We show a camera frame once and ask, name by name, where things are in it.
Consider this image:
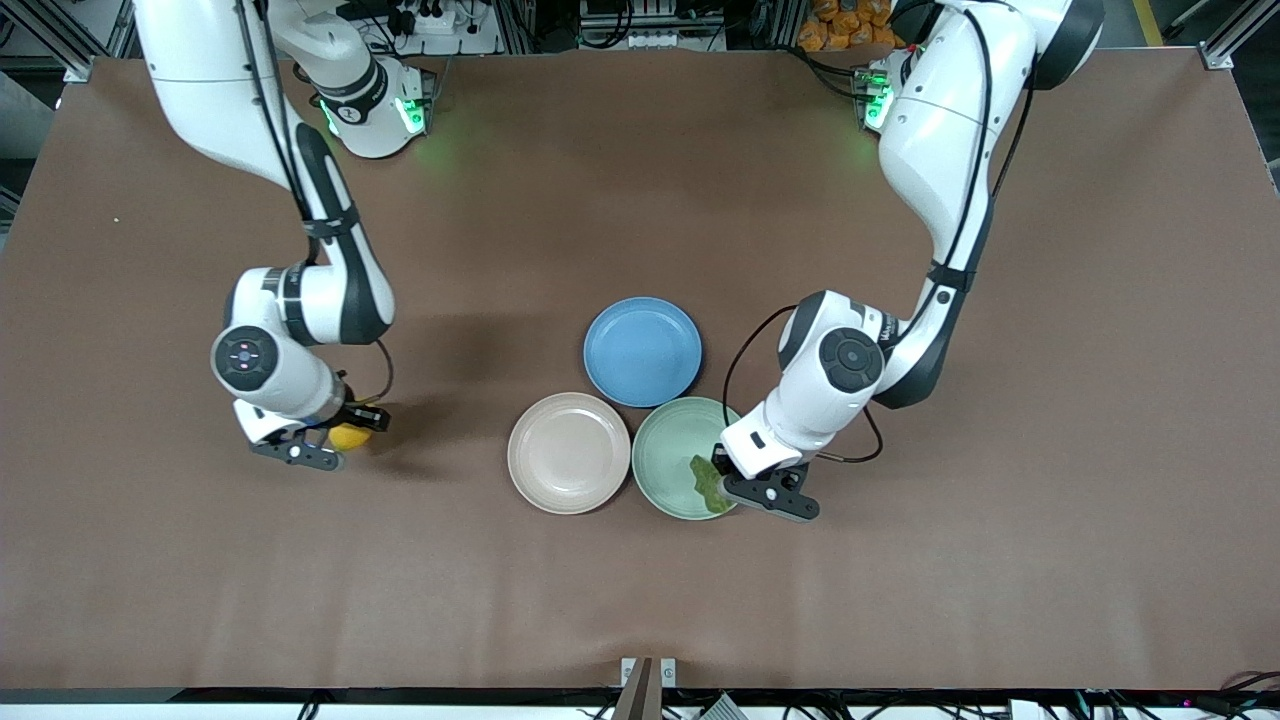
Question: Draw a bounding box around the green lettuce leaf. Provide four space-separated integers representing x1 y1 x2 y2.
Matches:
689 454 739 516

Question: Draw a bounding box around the light green plate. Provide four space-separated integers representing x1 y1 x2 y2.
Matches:
631 396 753 522

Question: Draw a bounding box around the blue plate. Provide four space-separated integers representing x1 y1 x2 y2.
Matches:
583 296 703 409

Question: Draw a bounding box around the beige plate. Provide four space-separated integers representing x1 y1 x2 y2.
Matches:
507 392 632 516

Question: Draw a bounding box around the brown table cover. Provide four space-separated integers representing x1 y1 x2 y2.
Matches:
0 48 1280 693

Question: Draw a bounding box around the white power strip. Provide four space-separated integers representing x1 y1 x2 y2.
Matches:
385 0 501 56

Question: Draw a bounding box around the white electronics box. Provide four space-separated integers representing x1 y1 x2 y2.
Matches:
578 0 729 51

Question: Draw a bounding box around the bag of oranges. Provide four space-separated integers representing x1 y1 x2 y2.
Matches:
797 0 906 53

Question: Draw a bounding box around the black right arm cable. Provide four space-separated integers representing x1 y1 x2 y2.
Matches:
235 0 394 406

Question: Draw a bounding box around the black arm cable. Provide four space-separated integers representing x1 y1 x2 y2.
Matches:
722 5 1033 464
235 0 394 406

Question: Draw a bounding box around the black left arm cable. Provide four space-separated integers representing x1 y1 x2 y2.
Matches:
722 5 1033 464

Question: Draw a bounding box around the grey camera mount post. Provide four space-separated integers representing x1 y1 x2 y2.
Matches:
612 657 656 720

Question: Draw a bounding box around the black base cable bundle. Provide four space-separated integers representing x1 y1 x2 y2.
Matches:
790 45 871 101

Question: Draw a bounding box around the aluminium frame profile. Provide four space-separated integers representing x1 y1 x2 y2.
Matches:
0 0 139 81
1195 0 1280 61

